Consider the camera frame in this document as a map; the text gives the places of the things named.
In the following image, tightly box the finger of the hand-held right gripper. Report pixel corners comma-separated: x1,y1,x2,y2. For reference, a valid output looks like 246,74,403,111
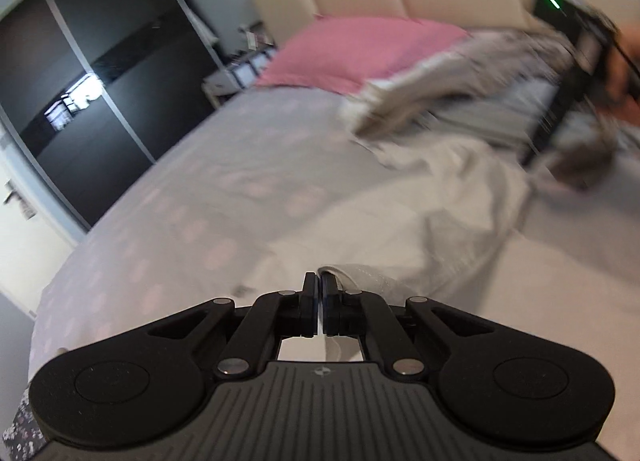
520,58,583,167

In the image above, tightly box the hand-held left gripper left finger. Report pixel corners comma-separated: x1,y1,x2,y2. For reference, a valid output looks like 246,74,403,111
147,272,319,382

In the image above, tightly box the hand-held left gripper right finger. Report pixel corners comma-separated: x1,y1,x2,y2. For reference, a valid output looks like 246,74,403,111
321,273,493,382

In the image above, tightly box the white garment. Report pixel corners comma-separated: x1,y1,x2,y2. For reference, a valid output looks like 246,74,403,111
235,136,532,367

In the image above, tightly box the grey garment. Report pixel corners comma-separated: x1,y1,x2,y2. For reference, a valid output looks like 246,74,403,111
342,31,621,192

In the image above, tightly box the person's right hand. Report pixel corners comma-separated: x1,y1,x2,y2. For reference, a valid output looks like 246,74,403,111
602,24,640,127

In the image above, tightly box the bed with pink-dotted sheet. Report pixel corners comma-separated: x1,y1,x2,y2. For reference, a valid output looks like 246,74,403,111
30,16,640,461

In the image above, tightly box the pink pillow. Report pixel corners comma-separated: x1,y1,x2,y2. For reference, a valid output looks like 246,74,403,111
255,15,471,96

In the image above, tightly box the white nightstand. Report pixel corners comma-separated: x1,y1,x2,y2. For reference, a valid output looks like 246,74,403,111
202,21,278,109

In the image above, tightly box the white door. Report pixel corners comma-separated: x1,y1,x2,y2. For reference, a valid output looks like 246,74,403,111
0,131,88,314

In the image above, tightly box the dark sliding-door wardrobe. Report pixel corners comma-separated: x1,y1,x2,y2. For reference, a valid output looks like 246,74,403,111
0,0,221,232

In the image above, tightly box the metal door handle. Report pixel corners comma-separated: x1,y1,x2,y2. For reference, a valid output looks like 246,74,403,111
2,181,36,219

